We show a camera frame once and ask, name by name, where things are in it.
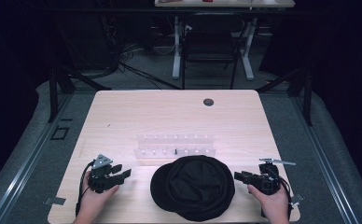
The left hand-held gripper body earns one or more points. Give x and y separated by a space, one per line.
100 177

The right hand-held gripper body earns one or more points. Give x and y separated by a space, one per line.
267 180

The black hat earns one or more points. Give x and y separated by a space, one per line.
194 189

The person's left hand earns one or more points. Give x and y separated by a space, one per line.
95 199

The person's right hand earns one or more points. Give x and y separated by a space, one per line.
271 205

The grey tape strip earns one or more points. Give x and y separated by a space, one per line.
297 199
54 201

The clear acrylic rack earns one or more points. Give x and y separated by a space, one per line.
175 148

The grey round table grommet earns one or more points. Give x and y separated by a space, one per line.
208 102

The black metal stand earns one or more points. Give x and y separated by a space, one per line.
300 87
61 81

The black chair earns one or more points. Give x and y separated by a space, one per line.
209 46

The white-legged desk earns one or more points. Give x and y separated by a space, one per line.
225 3

